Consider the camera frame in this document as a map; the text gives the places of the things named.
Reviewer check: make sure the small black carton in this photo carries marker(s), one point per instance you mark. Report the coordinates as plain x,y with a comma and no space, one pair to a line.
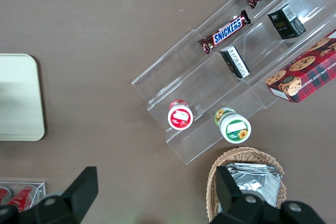
236,62
287,23

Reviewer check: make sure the oval light wicker basket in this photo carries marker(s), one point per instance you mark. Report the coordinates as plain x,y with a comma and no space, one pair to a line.
215,182

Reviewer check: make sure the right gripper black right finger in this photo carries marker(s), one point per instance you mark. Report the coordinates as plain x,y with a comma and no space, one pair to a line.
231,195

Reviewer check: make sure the clear acrylic stepped shelf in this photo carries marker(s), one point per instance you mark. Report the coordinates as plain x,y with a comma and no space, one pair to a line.
210,85

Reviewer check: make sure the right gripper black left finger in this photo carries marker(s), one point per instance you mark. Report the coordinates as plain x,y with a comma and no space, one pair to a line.
76,195

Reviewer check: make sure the red-lidded white cup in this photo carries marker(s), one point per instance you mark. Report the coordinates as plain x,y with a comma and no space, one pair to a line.
180,117

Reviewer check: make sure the green-lidded white cup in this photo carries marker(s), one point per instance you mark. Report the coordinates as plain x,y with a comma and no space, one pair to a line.
235,128

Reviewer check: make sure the stacked aluminium foil trays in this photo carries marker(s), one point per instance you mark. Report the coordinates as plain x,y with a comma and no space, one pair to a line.
260,182

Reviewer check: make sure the clear acrylic bottle rack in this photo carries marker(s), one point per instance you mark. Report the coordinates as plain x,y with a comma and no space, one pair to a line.
40,190

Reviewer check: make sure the beige plastic tray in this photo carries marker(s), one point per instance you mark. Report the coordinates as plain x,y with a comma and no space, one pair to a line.
18,98

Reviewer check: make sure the red tartan cookie box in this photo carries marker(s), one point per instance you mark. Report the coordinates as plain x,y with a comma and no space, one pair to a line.
309,74

